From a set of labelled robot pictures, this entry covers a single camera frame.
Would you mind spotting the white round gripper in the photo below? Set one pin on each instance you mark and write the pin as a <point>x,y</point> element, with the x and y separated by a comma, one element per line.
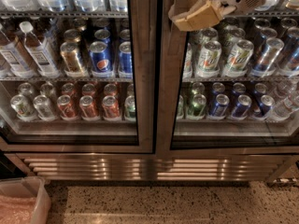
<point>203,13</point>

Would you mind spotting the glass fridge door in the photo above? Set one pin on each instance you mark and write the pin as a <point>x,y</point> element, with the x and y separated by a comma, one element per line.
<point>82,22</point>
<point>271,126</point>

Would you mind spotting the green can lower right door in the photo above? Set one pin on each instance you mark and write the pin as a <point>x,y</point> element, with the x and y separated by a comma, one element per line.
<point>197,106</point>

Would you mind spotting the green can door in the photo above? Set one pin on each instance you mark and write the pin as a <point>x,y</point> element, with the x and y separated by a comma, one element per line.
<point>197,106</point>
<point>129,108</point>

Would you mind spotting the green can lower left door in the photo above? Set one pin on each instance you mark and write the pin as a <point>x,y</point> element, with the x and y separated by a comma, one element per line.
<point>129,108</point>

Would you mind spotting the green white 7UP can right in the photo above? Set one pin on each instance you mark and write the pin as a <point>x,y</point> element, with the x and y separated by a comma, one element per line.
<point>236,63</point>

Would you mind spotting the blue silver can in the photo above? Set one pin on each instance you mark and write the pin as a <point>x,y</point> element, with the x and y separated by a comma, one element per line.
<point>271,49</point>

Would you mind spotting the blue Pepsi can right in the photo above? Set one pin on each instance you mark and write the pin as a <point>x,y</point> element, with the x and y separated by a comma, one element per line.
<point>125,59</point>

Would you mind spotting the blue pepsi can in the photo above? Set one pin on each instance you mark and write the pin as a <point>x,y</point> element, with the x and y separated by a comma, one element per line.
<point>101,59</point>
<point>125,59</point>

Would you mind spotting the blue can lower left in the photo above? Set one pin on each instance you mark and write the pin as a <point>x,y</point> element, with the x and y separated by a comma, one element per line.
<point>219,107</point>

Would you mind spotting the blue can lower right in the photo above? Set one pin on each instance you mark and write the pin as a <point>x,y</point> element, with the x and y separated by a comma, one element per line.
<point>241,107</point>

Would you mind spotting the blue Pepsi can front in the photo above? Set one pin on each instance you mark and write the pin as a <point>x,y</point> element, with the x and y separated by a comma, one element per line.
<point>101,59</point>

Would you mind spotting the gold soda can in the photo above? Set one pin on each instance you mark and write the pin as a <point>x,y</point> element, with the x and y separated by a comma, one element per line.
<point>74,65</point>

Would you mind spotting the red soda can right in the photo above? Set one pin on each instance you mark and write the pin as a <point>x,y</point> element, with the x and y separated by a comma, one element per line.
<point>111,108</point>

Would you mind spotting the red soda can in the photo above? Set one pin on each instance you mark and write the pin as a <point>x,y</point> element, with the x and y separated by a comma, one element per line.
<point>111,108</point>
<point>67,107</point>
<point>89,109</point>

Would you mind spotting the red soda can middle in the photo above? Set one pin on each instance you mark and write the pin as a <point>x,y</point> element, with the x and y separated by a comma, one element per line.
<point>89,109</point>

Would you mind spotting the brown tea bottle white cap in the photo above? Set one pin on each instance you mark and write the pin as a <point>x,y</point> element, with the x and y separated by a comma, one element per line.
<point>41,51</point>

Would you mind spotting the red soda can left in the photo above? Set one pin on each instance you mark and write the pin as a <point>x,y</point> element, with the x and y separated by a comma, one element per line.
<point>67,107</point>

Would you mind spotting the brown tea bottle left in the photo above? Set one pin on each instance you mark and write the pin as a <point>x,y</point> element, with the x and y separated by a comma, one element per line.
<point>14,52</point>

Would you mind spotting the silver can far left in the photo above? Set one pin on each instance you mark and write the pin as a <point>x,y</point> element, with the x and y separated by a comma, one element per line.
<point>23,107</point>

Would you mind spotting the clear plastic storage bin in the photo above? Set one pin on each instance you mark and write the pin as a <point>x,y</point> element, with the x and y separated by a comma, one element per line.
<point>24,201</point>

